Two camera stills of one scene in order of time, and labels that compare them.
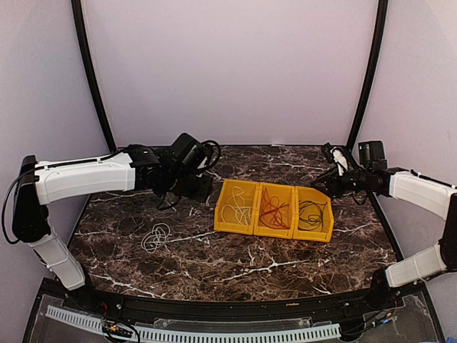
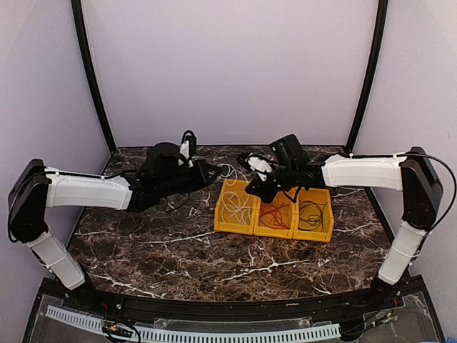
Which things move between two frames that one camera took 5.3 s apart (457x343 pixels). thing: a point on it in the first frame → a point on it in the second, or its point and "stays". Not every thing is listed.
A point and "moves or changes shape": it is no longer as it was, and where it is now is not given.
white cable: (240, 213) moves or changes shape
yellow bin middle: (275, 211) stays
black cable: (311, 212) stays
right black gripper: (332, 181) → (260, 190)
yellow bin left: (237, 208) stays
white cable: (156, 238) → (231, 176)
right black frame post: (370, 76) stays
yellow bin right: (313, 215) stays
